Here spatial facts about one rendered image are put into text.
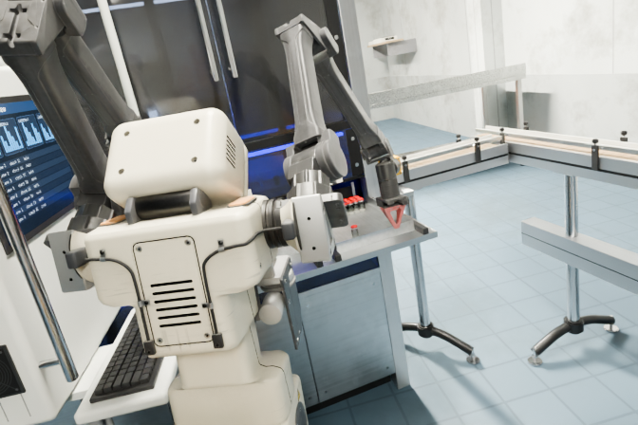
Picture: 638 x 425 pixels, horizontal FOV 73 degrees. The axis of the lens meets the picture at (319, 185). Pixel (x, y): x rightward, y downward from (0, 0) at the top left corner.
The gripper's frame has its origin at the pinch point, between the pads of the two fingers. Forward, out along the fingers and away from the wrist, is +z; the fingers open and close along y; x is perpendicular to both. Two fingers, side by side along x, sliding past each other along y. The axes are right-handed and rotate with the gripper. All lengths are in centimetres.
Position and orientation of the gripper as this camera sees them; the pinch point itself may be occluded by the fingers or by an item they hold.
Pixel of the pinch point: (396, 226)
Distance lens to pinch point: 135.0
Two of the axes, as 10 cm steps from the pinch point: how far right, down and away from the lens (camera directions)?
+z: 2.1, 9.7, 1.1
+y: -2.2, -0.7, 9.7
